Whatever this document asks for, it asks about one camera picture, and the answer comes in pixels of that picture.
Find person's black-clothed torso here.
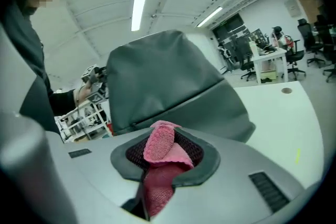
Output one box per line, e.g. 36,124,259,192
0,0,64,144

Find long ceiling light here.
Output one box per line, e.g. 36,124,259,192
196,6,223,28
130,0,151,32

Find black desk monitor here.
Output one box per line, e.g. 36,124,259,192
248,29,269,48

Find grey backpack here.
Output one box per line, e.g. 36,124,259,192
106,29,257,144

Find pale storage box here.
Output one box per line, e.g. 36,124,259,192
261,60,277,80

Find pink cloth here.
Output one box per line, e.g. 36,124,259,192
143,120,195,218

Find white office desk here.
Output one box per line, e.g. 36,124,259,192
251,47,288,85

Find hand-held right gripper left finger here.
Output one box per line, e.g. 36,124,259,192
47,126,156,224

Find person's left hand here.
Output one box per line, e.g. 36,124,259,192
76,86,92,106

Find white wall notice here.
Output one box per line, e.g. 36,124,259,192
285,0,302,18

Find white metal shelving rack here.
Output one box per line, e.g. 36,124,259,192
54,101,114,144

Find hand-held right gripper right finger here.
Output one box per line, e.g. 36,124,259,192
149,126,307,224

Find dark glass double door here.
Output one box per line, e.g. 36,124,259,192
212,13,251,71

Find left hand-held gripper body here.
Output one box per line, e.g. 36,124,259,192
80,65,110,106

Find person's left forearm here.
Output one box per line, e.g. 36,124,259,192
48,88,79,116

